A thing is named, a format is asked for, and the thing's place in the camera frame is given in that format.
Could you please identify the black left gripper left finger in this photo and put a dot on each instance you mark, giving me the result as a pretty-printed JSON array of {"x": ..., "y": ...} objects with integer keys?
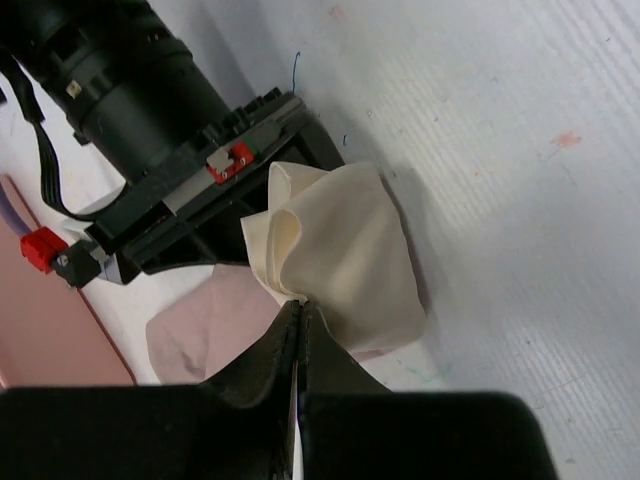
[{"x": 235, "y": 425}]

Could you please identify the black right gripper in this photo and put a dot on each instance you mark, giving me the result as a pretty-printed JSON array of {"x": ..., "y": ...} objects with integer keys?
[{"x": 188, "y": 210}]

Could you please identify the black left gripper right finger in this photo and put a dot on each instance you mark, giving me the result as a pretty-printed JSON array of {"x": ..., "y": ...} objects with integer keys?
[{"x": 353, "y": 427}]

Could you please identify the pink underwear cream waistband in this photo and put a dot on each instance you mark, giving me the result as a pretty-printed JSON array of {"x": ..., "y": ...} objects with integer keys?
[{"x": 331, "y": 237}]

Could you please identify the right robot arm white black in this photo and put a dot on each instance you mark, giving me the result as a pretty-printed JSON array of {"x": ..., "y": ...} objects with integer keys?
[{"x": 126, "y": 84}]

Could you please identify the pink divided organizer tray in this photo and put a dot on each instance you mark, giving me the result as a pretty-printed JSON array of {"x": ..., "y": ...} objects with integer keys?
[{"x": 49, "y": 334}]

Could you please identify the right wrist camera red cap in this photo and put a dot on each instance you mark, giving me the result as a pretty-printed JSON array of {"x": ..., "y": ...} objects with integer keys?
[{"x": 41, "y": 247}]

